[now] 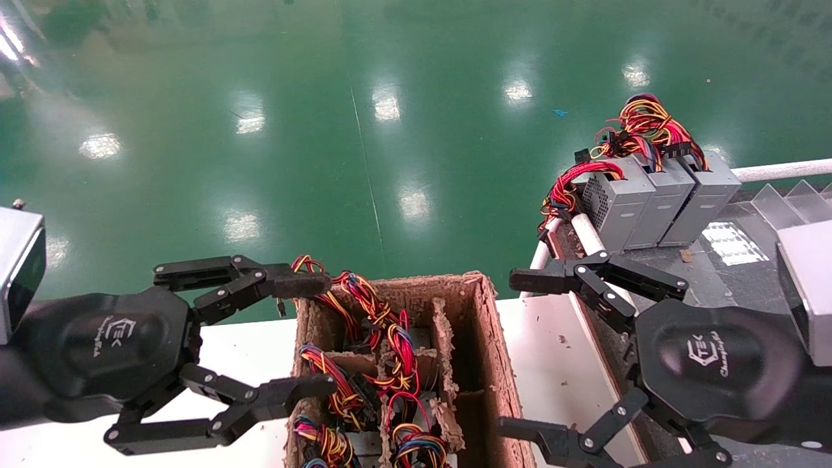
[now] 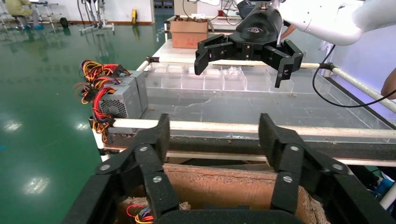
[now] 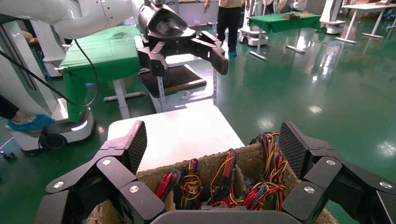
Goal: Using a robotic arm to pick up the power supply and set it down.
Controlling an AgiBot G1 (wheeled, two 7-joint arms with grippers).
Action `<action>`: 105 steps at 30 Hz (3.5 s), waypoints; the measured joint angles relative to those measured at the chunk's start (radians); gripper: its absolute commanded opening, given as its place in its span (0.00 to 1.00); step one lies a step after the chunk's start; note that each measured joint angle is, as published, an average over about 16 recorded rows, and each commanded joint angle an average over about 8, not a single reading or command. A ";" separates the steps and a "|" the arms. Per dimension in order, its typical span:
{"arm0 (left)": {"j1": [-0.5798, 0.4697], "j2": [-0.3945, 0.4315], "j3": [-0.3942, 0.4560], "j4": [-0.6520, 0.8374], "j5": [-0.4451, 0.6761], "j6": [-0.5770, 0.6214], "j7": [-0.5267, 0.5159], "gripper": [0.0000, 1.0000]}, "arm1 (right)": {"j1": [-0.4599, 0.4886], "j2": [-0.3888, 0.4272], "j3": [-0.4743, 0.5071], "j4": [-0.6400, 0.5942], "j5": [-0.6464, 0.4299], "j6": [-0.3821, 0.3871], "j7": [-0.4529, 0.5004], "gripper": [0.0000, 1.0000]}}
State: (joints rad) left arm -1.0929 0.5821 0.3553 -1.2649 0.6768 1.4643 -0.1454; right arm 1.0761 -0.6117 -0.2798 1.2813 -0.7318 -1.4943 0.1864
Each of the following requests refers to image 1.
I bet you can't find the grey power supply with cables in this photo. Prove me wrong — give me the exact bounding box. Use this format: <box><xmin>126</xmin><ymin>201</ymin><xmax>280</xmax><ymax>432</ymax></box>
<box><xmin>617</xmin><ymin>93</ymin><xmax>742</xmax><ymax>248</ymax></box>
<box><xmin>538</xmin><ymin>146</ymin><xmax>656</xmax><ymax>255</ymax></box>
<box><xmin>278</xmin><ymin>255</ymin><xmax>365</xmax><ymax>345</ymax></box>
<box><xmin>588</xmin><ymin>93</ymin><xmax>696</xmax><ymax>251</ymax></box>

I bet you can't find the power supply wiring bottom-left cell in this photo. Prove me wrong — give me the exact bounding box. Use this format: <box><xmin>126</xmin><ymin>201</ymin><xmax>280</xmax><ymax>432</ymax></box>
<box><xmin>292</xmin><ymin>416</ymin><xmax>356</xmax><ymax>468</ymax></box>

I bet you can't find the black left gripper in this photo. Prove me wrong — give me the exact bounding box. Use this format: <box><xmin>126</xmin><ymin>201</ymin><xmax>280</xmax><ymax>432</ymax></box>
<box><xmin>14</xmin><ymin>255</ymin><xmax>337</xmax><ymax>456</ymax></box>

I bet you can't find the power supply wiring middle cell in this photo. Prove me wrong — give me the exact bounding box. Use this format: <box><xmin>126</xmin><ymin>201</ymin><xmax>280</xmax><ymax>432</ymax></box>
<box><xmin>299</xmin><ymin>343</ymin><xmax>381</xmax><ymax>431</ymax></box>

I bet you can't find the white rail tube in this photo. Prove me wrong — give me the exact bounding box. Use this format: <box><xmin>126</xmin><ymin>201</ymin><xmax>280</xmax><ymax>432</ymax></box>
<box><xmin>731</xmin><ymin>158</ymin><xmax>832</xmax><ymax>184</ymax></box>
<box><xmin>520</xmin><ymin>218</ymin><xmax>565</xmax><ymax>300</ymax></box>
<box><xmin>571</xmin><ymin>213</ymin><xmax>641</xmax><ymax>311</ymax></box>

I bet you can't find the pile of coloured wires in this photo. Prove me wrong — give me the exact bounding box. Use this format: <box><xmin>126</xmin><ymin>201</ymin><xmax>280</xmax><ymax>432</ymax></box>
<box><xmin>379</xmin><ymin>325</ymin><xmax>449</xmax><ymax>420</ymax></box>

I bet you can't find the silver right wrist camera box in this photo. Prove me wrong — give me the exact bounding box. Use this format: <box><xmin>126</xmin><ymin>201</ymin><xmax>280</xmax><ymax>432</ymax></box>
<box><xmin>777</xmin><ymin>220</ymin><xmax>832</xmax><ymax>368</ymax></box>

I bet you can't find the brown cardboard divider box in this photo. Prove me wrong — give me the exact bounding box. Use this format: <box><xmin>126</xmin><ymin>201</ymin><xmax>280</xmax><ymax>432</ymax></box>
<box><xmin>284</xmin><ymin>271</ymin><xmax>537</xmax><ymax>468</ymax></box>

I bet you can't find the power supply wiring top-left cell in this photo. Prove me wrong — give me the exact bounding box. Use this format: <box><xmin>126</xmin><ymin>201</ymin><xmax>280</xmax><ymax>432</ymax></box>
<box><xmin>333</xmin><ymin>272</ymin><xmax>431</xmax><ymax>357</ymax></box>

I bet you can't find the clear plastic divider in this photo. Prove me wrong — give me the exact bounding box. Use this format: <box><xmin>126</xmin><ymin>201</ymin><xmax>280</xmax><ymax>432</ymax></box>
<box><xmin>741</xmin><ymin>184</ymin><xmax>810</xmax><ymax>229</ymax></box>
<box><xmin>783</xmin><ymin>180</ymin><xmax>832</xmax><ymax>223</ymax></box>

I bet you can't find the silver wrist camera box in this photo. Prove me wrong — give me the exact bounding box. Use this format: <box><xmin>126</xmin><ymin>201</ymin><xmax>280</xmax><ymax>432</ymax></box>
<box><xmin>777</xmin><ymin>220</ymin><xmax>832</xmax><ymax>368</ymax></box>
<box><xmin>0</xmin><ymin>199</ymin><xmax>47</xmax><ymax>345</ymax></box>

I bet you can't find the power supply wiring bottom-middle cell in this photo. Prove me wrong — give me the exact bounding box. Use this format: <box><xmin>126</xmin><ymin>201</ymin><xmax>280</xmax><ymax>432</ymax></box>
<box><xmin>389</xmin><ymin>421</ymin><xmax>450</xmax><ymax>468</ymax></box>

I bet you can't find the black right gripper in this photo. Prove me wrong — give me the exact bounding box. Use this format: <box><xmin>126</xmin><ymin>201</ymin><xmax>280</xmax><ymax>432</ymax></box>
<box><xmin>497</xmin><ymin>250</ymin><xmax>807</xmax><ymax>468</ymax></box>

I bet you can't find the black conveyor belt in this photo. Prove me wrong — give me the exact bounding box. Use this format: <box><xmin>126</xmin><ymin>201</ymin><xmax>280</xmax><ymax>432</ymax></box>
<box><xmin>546</xmin><ymin>195</ymin><xmax>832</xmax><ymax>468</ymax></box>

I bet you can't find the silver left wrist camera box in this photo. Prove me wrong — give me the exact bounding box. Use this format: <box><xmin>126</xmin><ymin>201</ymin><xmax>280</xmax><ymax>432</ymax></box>
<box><xmin>0</xmin><ymin>199</ymin><xmax>47</xmax><ymax>345</ymax></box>

